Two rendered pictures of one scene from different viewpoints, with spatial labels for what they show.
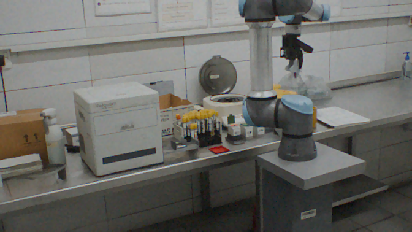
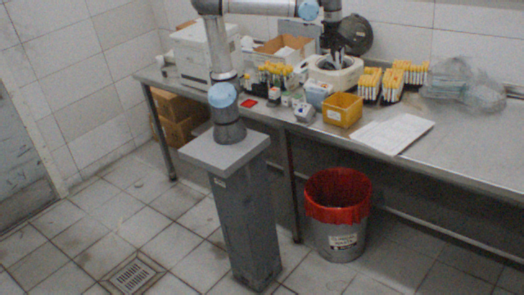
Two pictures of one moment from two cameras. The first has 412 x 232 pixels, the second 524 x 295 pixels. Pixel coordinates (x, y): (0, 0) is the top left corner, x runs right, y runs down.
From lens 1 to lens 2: 2.38 m
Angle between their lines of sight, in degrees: 67
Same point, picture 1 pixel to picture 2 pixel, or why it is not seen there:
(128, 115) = (188, 52)
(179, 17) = not seen: outside the picture
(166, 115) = (264, 58)
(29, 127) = not seen: hidden behind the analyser
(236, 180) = not seen: hidden behind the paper
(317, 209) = (226, 184)
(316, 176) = (184, 153)
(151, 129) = (202, 66)
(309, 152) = (218, 138)
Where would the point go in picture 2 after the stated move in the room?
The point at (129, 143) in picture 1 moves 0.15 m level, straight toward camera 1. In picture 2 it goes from (191, 70) to (167, 80)
